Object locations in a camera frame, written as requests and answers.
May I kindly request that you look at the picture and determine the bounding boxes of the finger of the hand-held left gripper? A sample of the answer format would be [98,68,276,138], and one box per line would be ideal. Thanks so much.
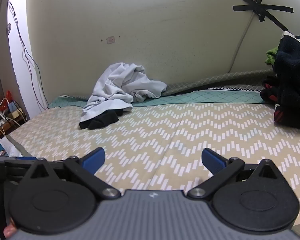
[4,156,40,181]

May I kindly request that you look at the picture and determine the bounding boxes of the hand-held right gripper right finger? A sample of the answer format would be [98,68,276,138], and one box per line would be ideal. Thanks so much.
[187,148,285,202]

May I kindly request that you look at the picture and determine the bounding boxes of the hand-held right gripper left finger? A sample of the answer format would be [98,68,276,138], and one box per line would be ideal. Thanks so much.
[25,147,122,201]

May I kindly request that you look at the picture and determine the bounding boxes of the white t-shirt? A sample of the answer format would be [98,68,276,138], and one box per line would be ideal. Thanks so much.
[80,62,168,124]

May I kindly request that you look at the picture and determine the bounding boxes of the person's left hand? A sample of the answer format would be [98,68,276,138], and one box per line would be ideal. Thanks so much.
[3,219,17,238]

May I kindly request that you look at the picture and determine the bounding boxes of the wooden side table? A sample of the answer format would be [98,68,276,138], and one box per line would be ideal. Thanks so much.
[0,106,28,142]

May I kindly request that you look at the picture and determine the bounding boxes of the beige chevron bed sheet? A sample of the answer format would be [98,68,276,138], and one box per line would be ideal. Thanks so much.
[0,87,300,240]

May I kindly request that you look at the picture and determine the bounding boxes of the grey-green quilted blanket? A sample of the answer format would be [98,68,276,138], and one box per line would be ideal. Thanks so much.
[162,69,275,97]

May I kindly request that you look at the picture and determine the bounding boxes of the black garment with red stripes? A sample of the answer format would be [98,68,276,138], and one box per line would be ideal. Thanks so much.
[260,76,300,131]

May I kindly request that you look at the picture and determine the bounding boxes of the green cloth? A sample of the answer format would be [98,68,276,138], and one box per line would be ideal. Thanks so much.
[266,47,278,66]

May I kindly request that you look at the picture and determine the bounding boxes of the navy garment with white trim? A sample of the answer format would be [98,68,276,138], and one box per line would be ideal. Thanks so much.
[272,31,300,83]

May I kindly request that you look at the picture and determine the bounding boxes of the black tape cross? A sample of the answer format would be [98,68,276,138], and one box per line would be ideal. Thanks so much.
[232,0,294,32]

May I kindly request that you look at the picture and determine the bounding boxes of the white cable bundle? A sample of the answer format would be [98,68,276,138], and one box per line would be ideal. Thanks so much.
[0,97,12,140]

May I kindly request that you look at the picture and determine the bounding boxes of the dark hanging wall cables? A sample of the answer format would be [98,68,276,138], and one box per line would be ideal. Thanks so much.
[8,0,48,109]

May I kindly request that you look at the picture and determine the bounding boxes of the white wall cable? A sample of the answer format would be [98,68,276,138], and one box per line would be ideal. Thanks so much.
[228,0,263,72]

